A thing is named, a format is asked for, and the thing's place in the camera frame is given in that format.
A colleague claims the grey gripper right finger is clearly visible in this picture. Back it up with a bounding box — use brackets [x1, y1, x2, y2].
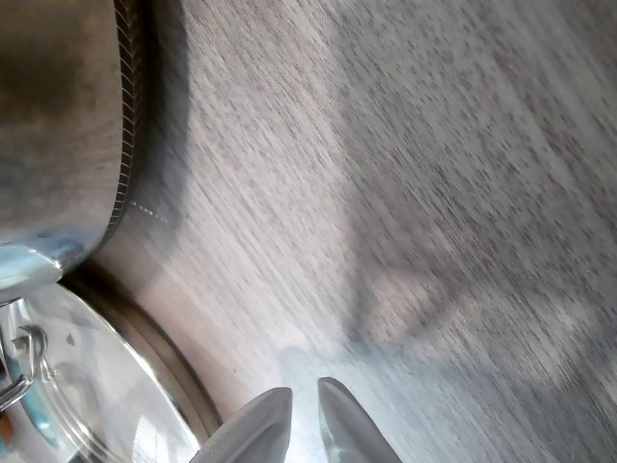
[316, 376, 404, 463]

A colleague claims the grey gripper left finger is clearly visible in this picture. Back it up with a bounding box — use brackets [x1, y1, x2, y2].
[190, 386, 295, 463]

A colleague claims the glass lid with black handle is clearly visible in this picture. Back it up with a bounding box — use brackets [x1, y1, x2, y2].
[0, 282, 224, 463]

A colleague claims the steel pot with black interior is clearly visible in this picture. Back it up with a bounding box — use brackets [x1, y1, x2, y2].
[0, 0, 146, 305]

